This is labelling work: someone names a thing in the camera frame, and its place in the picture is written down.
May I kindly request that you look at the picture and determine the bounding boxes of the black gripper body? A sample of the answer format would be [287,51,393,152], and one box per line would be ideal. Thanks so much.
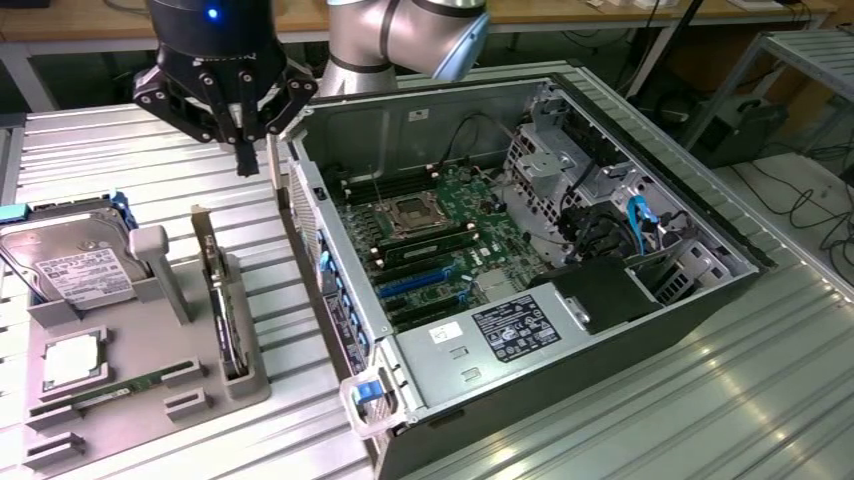
[149,0,290,145]

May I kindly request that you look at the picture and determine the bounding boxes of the GPU graphics card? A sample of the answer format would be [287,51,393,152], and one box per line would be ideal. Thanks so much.
[189,201,257,382]

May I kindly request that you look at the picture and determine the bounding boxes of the empty black RAM slot bank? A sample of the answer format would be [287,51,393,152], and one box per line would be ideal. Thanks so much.
[342,166,444,205]

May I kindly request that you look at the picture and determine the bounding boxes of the CPU socket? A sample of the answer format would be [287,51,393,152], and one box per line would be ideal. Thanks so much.
[389,191,441,235]

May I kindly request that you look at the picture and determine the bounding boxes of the green motherboard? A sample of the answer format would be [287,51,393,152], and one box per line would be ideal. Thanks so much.
[331,160,557,335]

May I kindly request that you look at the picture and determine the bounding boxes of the installed RAM stick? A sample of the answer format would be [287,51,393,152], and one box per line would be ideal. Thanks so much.
[374,225,480,265]

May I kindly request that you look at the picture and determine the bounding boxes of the silver metal drive cage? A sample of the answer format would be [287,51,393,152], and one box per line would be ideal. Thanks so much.
[505,83,644,202]

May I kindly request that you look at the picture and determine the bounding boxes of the blue expansion slot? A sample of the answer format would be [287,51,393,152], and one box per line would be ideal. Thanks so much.
[378,269,450,301]

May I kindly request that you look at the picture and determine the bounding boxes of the silver chipset heatsink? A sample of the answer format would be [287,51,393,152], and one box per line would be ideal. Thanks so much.
[472,272,530,297]

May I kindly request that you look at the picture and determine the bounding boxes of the silver CPU chip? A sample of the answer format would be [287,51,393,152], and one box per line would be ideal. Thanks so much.
[41,334,113,394]

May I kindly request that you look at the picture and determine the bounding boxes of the gray printed parts rack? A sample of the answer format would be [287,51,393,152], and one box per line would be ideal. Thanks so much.
[23,224,275,474]

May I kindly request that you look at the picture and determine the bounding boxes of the green RAM stick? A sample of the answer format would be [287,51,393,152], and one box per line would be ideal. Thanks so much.
[29,363,197,417]

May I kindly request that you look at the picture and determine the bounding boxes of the silver power supply unit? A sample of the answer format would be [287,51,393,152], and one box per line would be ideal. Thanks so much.
[392,283,597,417]

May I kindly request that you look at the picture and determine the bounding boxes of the blue case release latch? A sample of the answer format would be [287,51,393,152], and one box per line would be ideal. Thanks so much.
[349,381,388,404]

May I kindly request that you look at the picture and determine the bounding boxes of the black plastic fan shroud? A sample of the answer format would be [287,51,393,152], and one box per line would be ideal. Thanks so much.
[552,256,664,335]

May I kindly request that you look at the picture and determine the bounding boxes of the black box on floor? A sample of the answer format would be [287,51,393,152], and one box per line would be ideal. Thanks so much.
[698,97,791,170]

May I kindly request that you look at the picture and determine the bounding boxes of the open black PC case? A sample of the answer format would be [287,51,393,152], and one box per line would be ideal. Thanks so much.
[269,72,780,480]

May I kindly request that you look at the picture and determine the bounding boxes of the wooden desk with white frame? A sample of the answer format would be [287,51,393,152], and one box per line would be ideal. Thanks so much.
[0,0,829,114]

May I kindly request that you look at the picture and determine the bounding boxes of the thin black looped cable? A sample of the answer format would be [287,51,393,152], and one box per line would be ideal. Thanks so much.
[445,113,514,167]

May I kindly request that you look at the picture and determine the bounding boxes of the hard disk with blue bracket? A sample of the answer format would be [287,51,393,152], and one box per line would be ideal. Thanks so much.
[0,190,147,310]

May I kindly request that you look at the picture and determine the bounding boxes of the black power wire bundle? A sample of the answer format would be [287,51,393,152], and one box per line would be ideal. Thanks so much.
[558,203,636,254]

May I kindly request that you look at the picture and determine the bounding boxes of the blue SATA wire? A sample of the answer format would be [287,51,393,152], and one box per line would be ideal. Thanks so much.
[625,193,648,257]

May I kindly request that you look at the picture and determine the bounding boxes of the gray metal frame table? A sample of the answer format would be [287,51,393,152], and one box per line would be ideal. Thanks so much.
[686,29,854,166]

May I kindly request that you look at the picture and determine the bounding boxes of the black floor cables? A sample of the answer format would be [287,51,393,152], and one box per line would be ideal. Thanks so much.
[726,139,854,266]

